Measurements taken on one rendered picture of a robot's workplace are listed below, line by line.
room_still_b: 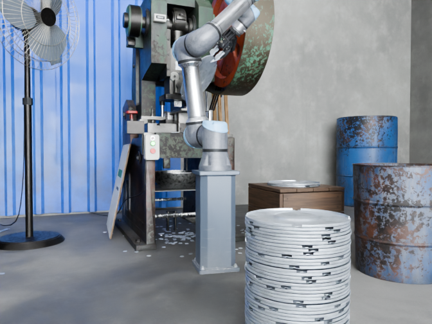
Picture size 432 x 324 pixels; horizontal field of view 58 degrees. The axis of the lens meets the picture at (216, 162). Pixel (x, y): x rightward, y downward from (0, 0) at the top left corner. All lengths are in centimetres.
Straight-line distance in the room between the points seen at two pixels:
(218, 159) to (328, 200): 67
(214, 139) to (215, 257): 52
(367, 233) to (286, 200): 42
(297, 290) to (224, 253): 79
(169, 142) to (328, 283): 143
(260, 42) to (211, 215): 112
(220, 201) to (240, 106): 233
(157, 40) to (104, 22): 134
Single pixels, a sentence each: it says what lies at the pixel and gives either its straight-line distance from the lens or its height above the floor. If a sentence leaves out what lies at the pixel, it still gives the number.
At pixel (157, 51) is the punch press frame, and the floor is 113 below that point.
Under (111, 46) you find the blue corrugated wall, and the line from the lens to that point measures 367.
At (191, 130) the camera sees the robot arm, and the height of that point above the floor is 64.
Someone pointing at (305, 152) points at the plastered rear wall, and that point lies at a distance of 434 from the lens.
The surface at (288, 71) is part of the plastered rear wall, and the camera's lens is 431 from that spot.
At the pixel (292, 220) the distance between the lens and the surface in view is 108.
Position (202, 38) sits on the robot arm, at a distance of 181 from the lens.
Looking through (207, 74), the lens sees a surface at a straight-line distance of 226.
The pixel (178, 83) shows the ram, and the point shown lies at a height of 95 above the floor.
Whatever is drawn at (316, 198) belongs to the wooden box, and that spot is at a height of 29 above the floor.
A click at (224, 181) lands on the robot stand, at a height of 40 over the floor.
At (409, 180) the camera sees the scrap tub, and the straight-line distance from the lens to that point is 174.
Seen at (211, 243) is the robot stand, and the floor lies 13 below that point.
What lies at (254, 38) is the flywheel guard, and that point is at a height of 119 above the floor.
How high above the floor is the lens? 54
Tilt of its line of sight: 1 degrees down
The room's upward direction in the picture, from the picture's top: straight up
